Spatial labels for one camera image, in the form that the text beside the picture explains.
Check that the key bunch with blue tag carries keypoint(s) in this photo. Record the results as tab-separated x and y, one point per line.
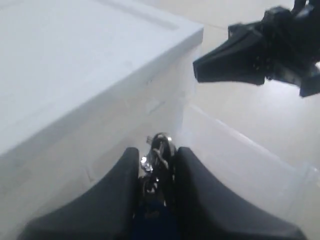
155	215

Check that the white translucent drawer cabinet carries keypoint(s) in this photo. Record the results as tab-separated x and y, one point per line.
80	81

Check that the wide translucent drawer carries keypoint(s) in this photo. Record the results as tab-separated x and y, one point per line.
289	191

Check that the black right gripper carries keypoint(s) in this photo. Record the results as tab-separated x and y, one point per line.
293	36

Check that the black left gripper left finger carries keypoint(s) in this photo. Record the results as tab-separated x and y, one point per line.
104	212

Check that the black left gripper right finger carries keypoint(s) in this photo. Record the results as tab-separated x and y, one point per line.
206	209

